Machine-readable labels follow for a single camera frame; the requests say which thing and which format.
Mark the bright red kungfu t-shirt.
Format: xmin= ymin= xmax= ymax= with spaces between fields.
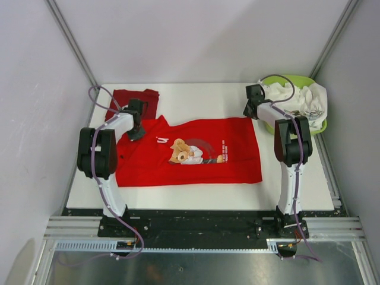
xmin=116 ymin=116 xmax=262 ymax=187

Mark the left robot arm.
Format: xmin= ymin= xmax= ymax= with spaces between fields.
xmin=77 ymin=99 xmax=146 ymax=238

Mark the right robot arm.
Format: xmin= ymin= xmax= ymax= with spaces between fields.
xmin=243 ymin=84 xmax=313 ymax=216

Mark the folded dark red shirt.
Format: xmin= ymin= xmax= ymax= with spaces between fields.
xmin=113 ymin=89 xmax=159 ymax=119

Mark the green plastic basket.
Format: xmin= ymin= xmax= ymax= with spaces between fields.
xmin=258 ymin=75 xmax=328 ymax=135

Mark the white printed t-shirt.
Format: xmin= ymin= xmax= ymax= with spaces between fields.
xmin=264 ymin=82 xmax=328 ymax=131

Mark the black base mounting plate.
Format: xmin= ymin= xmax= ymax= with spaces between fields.
xmin=97 ymin=208 xmax=310 ymax=249

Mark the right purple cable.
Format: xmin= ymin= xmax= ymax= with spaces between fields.
xmin=256 ymin=74 xmax=323 ymax=262

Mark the purple cable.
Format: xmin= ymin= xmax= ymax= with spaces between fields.
xmin=87 ymin=85 xmax=145 ymax=261
xmin=256 ymin=74 xmax=323 ymax=262

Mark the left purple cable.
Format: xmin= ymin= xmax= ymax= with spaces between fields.
xmin=87 ymin=85 xmax=145 ymax=261

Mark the white cable duct rail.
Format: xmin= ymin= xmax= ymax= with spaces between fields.
xmin=53 ymin=239 xmax=287 ymax=254

